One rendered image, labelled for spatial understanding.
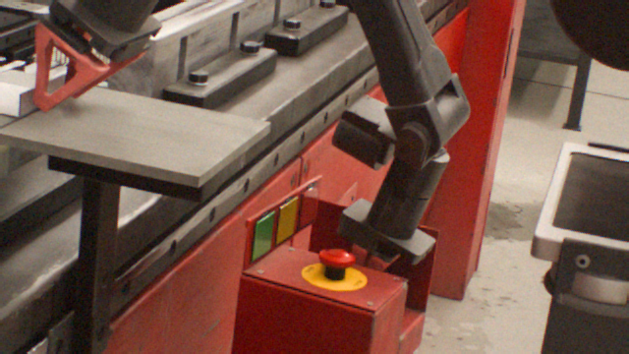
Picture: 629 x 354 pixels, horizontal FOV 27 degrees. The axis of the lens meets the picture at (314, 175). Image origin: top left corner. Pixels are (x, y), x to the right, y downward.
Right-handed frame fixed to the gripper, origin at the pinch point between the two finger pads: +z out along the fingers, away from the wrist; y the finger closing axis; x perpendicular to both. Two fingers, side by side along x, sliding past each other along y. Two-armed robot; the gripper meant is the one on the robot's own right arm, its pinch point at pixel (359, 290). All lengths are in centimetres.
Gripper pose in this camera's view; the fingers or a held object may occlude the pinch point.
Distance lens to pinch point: 155.0
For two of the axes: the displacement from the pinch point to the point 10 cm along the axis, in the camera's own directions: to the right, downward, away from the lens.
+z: -3.7, 8.5, 3.9
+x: -3.8, 2.4, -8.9
